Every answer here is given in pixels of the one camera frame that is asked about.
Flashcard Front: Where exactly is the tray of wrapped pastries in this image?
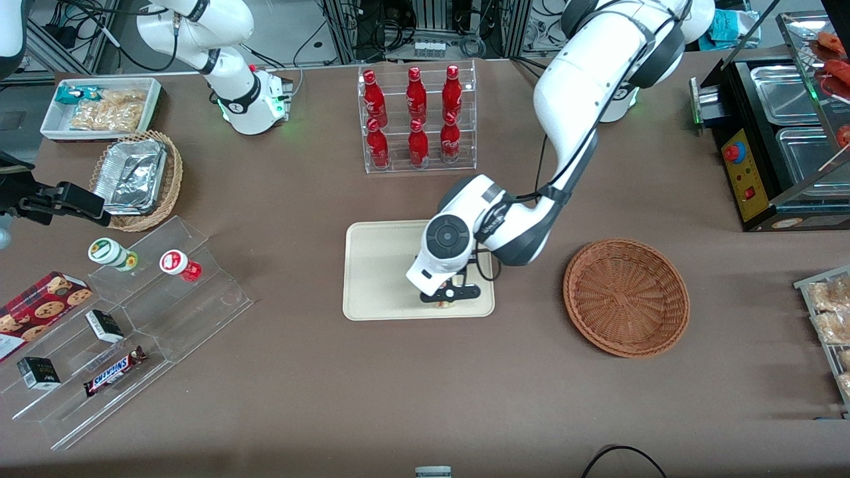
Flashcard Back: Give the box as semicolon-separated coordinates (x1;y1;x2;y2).
794;266;850;420

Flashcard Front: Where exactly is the aluminium foil container stack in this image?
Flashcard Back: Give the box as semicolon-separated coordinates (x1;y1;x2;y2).
93;138;168;216

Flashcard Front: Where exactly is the small black box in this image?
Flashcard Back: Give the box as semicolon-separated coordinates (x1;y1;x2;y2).
84;309;126;344
17;357;62;390

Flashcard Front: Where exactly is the clear acrylic bottle rack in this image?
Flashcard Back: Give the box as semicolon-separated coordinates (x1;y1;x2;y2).
359;60;477;175

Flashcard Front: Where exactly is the teal cloth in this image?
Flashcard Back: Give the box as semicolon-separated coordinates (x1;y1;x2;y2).
704;8;755;51

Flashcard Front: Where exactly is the beige rectangular serving tray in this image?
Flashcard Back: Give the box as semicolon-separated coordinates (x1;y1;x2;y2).
342;218;496;321

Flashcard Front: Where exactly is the clear bag of crackers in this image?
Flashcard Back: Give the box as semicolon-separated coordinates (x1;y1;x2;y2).
68;88;148;132

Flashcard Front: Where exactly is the aluminium frame rack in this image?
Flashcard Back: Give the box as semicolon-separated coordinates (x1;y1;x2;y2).
322;0;533;64

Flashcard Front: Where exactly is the teal snack packet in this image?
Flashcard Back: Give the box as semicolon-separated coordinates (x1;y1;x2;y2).
55;85;102;107

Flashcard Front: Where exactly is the black cable loop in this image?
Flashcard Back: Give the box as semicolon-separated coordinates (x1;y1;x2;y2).
581;444;668;478

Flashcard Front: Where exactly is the red cola bottle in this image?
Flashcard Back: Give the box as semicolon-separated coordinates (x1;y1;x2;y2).
408;118;430;167
440;112;461;163
442;65;462;123
406;66;428;123
362;70;388;127
367;118;390;168

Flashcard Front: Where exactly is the small tan wicker basket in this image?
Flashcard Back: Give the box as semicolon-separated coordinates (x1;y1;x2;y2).
88;130;184;232

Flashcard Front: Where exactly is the steel warmer pan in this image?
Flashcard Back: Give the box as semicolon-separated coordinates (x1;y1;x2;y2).
750;64;824;125
776;126;850;200

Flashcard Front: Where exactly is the white plastic snack bin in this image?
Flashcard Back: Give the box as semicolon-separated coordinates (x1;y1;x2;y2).
40;77;163;143

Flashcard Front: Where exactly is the red plaid cookie box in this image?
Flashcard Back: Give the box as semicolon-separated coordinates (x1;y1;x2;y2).
0;271;94;364

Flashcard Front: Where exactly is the green lid jar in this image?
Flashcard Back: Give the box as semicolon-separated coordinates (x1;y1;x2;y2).
88;237;139;274

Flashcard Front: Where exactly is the Snickers chocolate bar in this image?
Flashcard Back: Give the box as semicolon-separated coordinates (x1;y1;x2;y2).
83;346;148;398

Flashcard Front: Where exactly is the black yellow food warmer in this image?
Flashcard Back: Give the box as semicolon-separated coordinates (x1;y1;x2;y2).
691;10;850;232

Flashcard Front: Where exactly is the round brown wicker basket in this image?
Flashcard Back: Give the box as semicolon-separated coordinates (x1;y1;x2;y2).
563;238;691;359

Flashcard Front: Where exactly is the clear acrylic stepped stand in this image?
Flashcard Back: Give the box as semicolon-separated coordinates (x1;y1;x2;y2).
0;215;254;452

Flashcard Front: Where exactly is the red lid jar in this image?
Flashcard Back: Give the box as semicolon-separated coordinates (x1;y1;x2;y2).
159;249;203;282

